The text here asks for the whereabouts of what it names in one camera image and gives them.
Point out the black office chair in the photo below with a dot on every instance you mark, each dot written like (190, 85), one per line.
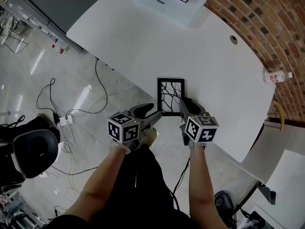
(9, 132)

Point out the black framed branch picture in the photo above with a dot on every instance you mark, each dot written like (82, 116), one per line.
(170, 96)

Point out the person's left forearm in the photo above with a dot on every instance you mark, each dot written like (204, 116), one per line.
(102, 182)

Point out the white cabinet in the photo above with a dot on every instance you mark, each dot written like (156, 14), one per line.
(286, 166)

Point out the clear plastic water bottle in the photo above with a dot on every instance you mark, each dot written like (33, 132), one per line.
(276, 77)

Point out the wooden chair dark red seat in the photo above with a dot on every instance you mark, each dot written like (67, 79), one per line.
(281, 113)

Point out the person's right forearm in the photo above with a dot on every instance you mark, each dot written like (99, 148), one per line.
(201, 182)

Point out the white power strip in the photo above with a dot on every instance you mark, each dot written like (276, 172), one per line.
(65, 120)

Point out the person's shirt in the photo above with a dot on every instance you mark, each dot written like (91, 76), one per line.
(133, 221)

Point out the white desk with drawers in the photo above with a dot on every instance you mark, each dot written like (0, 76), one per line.
(166, 44)

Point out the small red and white can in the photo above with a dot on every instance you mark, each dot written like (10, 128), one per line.
(61, 51)

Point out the person's tan shoe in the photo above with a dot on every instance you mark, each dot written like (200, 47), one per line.
(150, 137)

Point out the black and grey equipment pile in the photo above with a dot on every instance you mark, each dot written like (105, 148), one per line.
(14, 209)

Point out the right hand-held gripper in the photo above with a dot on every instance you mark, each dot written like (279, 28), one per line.
(200, 130)

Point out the person's dark trousers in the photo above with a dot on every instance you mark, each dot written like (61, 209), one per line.
(143, 166)

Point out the dark grey tray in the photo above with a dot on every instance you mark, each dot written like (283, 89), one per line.
(268, 192)

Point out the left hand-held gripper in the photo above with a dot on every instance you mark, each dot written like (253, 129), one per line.
(122, 128)

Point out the white flat box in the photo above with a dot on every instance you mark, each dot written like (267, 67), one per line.
(171, 11)

